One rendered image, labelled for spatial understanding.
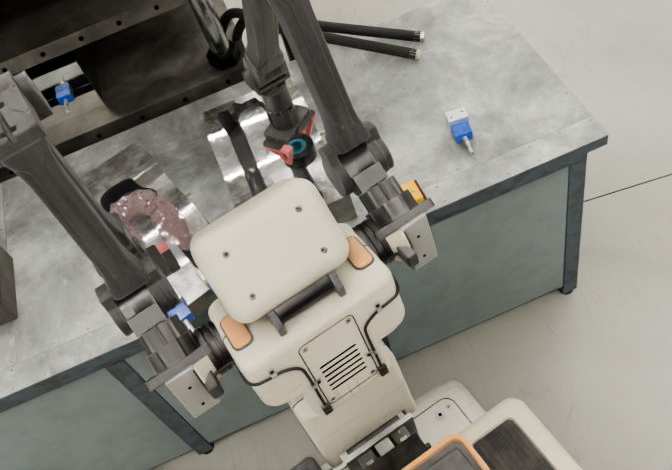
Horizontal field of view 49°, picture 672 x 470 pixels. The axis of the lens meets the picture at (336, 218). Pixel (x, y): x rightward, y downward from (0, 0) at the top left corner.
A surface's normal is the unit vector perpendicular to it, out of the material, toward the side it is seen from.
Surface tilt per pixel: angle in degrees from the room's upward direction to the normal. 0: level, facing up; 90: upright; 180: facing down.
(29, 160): 83
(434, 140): 0
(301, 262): 48
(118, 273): 81
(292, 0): 73
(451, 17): 0
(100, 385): 90
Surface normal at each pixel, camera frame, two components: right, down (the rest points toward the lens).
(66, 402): 0.33, 0.71
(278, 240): 0.24, 0.06
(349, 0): -0.22, -0.59
